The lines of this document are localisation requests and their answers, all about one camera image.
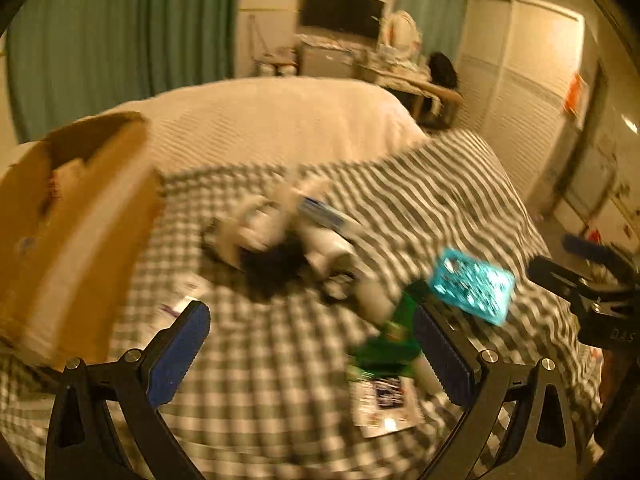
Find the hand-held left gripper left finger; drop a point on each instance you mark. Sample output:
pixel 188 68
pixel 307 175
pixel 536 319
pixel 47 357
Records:
pixel 182 345

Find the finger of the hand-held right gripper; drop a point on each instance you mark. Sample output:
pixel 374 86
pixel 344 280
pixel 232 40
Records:
pixel 582 246
pixel 560 275

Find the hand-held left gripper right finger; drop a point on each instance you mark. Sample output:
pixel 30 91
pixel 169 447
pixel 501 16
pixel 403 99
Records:
pixel 442 352

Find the green packet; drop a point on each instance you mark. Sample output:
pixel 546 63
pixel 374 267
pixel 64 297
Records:
pixel 390 352

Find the cyan patterned packet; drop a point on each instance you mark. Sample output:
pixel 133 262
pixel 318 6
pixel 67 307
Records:
pixel 472 285

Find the brown cardboard box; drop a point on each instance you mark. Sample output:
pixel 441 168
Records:
pixel 100 240

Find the white leaflet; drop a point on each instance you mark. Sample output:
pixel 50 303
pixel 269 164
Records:
pixel 187 295

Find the printed white card packet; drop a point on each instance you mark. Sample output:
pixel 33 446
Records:
pixel 385 402

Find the room door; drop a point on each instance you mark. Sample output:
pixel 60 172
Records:
pixel 595 170

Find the checked blanket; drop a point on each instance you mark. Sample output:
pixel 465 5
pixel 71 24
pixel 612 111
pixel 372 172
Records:
pixel 280 385

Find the orange door sign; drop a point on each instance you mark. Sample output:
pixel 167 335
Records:
pixel 575 95

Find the white bottle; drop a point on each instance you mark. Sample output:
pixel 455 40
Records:
pixel 325 250

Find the white louvred wardrobe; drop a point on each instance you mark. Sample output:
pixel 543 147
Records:
pixel 520 85

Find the blue white tube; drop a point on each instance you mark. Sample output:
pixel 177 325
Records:
pixel 325 212

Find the black bag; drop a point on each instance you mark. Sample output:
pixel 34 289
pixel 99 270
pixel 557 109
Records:
pixel 444 70

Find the white blanket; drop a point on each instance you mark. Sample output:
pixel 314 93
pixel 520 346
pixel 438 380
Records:
pixel 280 120

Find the cluttered wooden desk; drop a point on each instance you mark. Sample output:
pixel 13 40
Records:
pixel 400 77

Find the narrow green curtain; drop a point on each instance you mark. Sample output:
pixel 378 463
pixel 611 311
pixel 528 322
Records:
pixel 440 5

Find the white round mirror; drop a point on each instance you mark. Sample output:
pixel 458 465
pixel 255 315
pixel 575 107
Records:
pixel 400 32

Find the small white stand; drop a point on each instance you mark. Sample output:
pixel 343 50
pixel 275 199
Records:
pixel 277 65

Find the grey cabinet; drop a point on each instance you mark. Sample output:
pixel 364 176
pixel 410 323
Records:
pixel 325 60

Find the wide green curtain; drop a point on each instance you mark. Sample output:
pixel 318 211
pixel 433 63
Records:
pixel 125 25

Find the black wall television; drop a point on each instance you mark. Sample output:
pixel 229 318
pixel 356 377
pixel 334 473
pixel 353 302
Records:
pixel 342 10

